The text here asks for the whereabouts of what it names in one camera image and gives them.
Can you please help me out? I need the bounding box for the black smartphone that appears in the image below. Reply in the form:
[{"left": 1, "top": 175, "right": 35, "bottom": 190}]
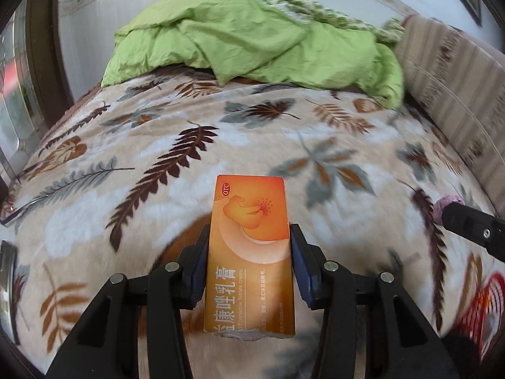
[{"left": 0, "top": 241, "right": 20, "bottom": 344}]

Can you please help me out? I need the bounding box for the striped floral cushion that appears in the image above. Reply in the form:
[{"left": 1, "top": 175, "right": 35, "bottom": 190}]
[{"left": 395, "top": 15, "right": 505, "bottom": 214}]

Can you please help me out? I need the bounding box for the pink paper ball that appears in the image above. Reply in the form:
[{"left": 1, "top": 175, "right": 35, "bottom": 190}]
[{"left": 433, "top": 193, "right": 464, "bottom": 224}]

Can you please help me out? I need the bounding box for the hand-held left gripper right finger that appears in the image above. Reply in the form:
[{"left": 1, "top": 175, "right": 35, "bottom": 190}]
[{"left": 290, "top": 224, "right": 460, "bottom": 379}]

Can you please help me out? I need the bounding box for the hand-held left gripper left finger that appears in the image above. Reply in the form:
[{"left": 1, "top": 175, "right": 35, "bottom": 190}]
[{"left": 46, "top": 224, "right": 211, "bottom": 379}]

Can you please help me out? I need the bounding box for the red plastic basket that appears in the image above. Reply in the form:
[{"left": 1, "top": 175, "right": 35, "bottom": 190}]
[{"left": 458, "top": 272, "right": 505, "bottom": 360}]

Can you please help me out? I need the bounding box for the orange medicine box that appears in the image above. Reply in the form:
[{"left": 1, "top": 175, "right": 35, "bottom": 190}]
[{"left": 203, "top": 174, "right": 296, "bottom": 341}]

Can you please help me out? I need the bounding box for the patterned glass door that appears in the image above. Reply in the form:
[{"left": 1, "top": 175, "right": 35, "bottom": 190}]
[{"left": 0, "top": 0, "right": 75, "bottom": 190}]

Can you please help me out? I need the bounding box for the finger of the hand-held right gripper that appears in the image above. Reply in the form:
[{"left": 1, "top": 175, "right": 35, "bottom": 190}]
[{"left": 441, "top": 202, "right": 505, "bottom": 263}]

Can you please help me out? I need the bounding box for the leaf-print fleece blanket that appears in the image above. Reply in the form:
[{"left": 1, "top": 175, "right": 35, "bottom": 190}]
[{"left": 0, "top": 67, "right": 502, "bottom": 379}]

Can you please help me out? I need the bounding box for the green quilt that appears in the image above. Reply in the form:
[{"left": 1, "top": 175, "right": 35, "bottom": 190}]
[{"left": 100, "top": 0, "right": 405, "bottom": 109}]

